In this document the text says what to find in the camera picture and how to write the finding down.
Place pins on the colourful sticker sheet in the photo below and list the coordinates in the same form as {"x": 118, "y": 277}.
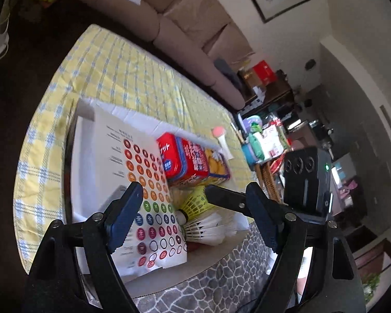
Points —
{"x": 143, "y": 169}

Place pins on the red cardboard box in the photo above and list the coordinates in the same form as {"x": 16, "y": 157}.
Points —
{"x": 264, "y": 71}

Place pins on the white red-print packet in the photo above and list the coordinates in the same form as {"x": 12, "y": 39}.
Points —
{"x": 275, "y": 141}

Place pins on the blue round container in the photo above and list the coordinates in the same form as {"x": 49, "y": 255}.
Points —
{"x": 249, "y": 153}

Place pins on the white storage box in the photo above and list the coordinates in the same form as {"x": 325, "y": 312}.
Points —
{"x": 140, "y": 117}

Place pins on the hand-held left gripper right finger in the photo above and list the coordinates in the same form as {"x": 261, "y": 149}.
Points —
{"x": 264, "y": 221}

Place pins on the green packet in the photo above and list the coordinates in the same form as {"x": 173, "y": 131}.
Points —
{"x": 255, "y": 143}

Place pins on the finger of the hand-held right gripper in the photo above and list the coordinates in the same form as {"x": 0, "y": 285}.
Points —
{"x": 228, "y": 199}

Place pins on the dark cloth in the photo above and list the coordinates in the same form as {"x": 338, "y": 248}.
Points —
{"x": 223, "y": 70}

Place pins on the dark wooden cabinet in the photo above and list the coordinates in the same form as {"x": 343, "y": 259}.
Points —
{"x": 280, "y": 91}

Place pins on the green houseplant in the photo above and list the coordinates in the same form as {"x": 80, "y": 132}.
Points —
{"x": 371, "y": 287}

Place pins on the white feather shuttlecock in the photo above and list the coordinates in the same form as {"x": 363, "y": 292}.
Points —
{"x": 228, "y": 225}
{"x": 205, "y": 234}

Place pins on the brown wicker basket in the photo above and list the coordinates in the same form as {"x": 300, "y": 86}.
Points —
{"x": 267, "y": 179}

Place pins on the pink-capped white bottle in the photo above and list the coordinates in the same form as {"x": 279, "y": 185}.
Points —
{"x": 222, "y": 143}

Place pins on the purple green lidded container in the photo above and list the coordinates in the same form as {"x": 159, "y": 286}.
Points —
{"x": 251, "y": 124}

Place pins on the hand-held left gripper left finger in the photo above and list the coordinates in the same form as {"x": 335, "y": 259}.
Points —
{"x": 123, "y": 225}

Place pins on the red biscuit tin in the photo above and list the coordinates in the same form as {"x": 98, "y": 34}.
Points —
{"x": 189, "y": 159}

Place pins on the brown fabric sofa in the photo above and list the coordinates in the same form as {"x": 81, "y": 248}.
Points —
{"x": 182, "y": 29}

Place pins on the yellow plaid cloth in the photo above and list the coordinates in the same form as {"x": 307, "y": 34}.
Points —
{"x": 117, "y": 65}

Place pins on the yellow-green shuttlecock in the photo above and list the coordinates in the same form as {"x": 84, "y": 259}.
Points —
{"x": 195, "y": 202}

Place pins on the round wall clock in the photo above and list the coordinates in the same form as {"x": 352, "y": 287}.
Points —
{"x": 310, "y": 64}

